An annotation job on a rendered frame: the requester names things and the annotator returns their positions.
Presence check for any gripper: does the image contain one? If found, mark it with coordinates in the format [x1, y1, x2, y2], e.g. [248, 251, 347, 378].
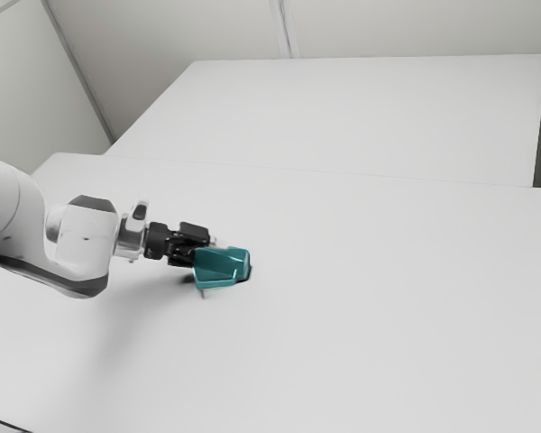
[144, 220, 219, 271]

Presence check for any teal faceted mug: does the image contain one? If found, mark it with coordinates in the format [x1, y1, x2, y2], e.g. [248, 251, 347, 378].
[191, 245, 253, 290]

